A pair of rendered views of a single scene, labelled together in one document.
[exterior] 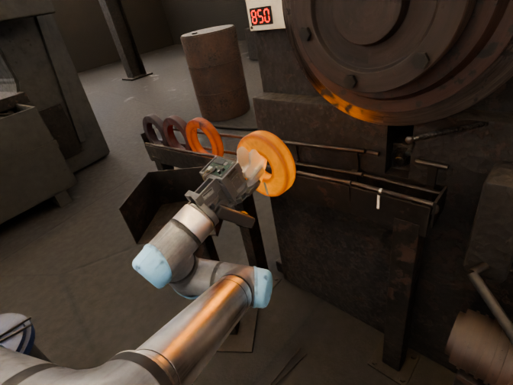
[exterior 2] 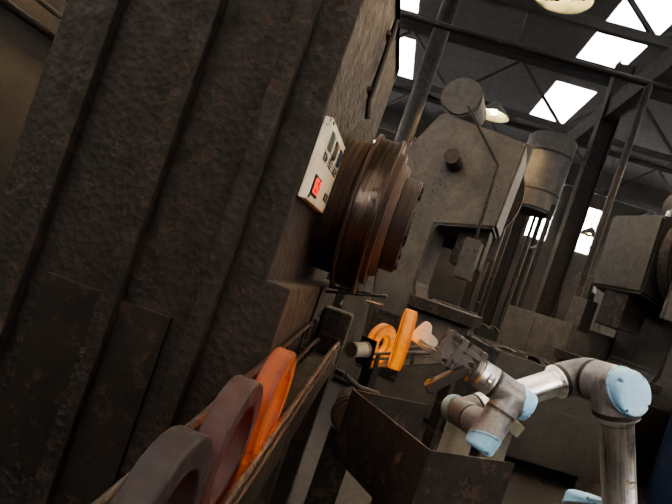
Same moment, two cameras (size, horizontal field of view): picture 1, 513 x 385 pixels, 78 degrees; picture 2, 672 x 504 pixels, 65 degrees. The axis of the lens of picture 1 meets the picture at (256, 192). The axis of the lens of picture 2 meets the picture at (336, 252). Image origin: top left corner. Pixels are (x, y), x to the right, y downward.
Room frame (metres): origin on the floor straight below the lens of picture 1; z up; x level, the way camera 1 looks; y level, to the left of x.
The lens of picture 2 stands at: (1.70, 0.81, 0.96)
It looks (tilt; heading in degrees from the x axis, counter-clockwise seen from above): 1 degrees up; 228
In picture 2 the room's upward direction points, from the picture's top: 19 degrees clockwise
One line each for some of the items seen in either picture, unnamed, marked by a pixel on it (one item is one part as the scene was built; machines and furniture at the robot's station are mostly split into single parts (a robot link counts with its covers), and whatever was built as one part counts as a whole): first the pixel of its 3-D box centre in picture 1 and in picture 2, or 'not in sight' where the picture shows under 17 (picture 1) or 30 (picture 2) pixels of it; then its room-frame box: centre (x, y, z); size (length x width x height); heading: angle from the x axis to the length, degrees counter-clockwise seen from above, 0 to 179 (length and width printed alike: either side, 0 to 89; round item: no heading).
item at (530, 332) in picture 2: not in sight; (539, 370); (-3.66, -1.66, 0.55); 1.10 x 0.53 x 1.10; 61
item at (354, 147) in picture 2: not in sight; (344, 206); (0.68, -0.38, 1.11); 0.47 x 0.10 x 0.47; 41
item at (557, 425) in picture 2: not in sight; (519, 404); (-2.06, -0.98, 0.39); 1.03 x 0.83 x 0.77; 146
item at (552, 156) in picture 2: not in sight; (516, 248); (-7.38, -4.55, 2.25); 0.92 x 0.92 x 4.50
